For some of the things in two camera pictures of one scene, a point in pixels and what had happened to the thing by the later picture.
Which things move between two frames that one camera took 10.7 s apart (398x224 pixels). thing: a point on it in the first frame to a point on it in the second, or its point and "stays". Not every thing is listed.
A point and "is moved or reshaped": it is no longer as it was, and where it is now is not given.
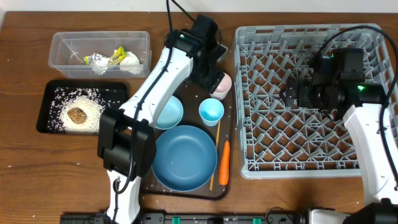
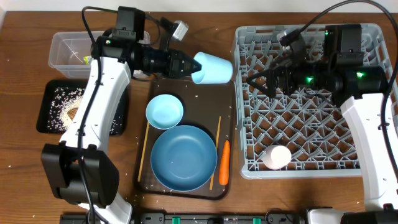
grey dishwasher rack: [278, 139] stays
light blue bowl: [170, 114] stays
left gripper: [212, 79] to [175, 68]
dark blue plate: [185, 158] stays
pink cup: [223, 88] to [277, 157]
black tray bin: [72, 107] stays
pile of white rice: [92, 101] stays
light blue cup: [211, 111] is moved or reshaped
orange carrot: [224, 165] stays
